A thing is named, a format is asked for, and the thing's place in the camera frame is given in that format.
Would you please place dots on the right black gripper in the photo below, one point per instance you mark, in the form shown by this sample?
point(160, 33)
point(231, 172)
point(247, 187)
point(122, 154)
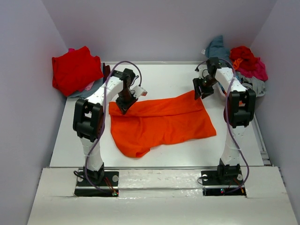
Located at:
point(197, 83)

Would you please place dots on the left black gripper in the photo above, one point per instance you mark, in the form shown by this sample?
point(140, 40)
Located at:
point(125, 107)

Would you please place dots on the orange t-shirt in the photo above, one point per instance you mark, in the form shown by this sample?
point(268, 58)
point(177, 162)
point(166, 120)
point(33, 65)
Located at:
point(236, 63)
point(152, 123)

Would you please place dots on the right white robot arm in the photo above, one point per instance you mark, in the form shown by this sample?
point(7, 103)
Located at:
point(238, 113)

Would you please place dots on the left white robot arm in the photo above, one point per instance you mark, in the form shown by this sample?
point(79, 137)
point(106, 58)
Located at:
point(89, 119)

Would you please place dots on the folded light blue t-shirt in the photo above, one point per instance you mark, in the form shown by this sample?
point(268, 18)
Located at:
point(86, 93)

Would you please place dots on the folded maroon t-shirt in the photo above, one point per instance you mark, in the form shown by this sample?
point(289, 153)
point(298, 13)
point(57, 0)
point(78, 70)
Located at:
point(105, 70)

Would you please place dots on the folded pink t-shirt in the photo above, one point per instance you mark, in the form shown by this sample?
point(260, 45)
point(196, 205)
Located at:
point(89, 86)

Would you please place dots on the teal blue crumpled t-shirt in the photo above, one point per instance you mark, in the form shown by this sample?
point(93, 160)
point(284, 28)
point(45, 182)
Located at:
point(216, 48)

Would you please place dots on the red crumpled t-shirt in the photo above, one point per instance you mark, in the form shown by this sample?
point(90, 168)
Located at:
point(249, 60)

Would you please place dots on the grey crumpled t-shirt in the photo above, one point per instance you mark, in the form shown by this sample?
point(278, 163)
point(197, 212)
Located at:
point(252, 83)

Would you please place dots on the folded red t-shirt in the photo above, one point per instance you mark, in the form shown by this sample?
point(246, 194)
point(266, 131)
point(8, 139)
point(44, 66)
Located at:
point(75, 70)

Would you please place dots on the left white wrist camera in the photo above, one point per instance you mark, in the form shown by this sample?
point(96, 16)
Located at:
point(138, 91)

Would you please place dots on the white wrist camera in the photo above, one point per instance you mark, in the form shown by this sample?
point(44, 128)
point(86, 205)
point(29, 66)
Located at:
point(138, 91)
point(202, 71)

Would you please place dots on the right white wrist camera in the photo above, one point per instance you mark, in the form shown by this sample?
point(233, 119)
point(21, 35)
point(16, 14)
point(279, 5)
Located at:
point(202, 71)

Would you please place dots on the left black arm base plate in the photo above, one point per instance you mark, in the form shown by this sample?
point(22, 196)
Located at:
point(107, 187)

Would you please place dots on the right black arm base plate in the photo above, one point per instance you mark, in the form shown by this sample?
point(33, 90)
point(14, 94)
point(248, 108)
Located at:
point(213, 186)

